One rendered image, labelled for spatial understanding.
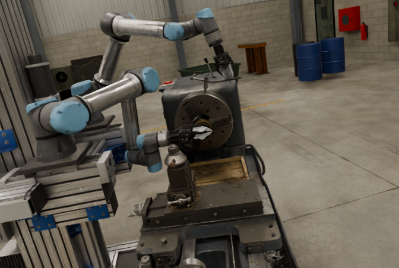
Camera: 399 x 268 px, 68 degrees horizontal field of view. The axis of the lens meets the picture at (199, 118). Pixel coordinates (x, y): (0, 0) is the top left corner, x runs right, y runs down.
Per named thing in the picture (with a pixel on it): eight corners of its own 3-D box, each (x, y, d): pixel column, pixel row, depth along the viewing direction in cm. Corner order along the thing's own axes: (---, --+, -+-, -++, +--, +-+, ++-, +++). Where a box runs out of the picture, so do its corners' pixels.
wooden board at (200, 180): (176, 172, 157) (174, 164, 156) (244, 162, 154) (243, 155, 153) (168, 202, 128) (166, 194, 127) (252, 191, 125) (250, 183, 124)
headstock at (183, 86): (178, 126, 238) (168, 78, 228) (237, 117, 235) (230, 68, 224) (168, 155, 181) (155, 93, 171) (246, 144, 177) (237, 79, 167)
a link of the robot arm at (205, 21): (197, 13, 142) (212, 5, 138) (206, 35, 144) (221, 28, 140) (190, 14, 135) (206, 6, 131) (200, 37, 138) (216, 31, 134)
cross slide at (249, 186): (149, 202, 119) (147, 192, 118) (257, 188, 116) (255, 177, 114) (141, 229, 103) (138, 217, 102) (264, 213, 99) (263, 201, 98)
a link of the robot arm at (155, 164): (151, 164, 156) (146, 145, 153) (166, 167, 150) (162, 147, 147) (139, 171, 150) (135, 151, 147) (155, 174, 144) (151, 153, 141)
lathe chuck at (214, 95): (175, 143, 172) (176, 89, 163) (229, 146, 171) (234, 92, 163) (173, 149, 163) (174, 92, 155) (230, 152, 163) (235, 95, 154)
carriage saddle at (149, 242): (152, 213, 122) (149, 200, 121) (266, 198, 119) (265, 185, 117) (135, 268, 94) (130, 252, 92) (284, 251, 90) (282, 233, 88)
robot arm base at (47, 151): (30, 165, 114) (22, 141, 112) (47, 151, 129) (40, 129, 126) (69, 158, 115) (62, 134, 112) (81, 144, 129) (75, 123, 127)
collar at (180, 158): (166, 158, 109) (164, 150, 108) (187, 155, 108) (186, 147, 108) (162, 167, 101) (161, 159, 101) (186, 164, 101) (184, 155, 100)
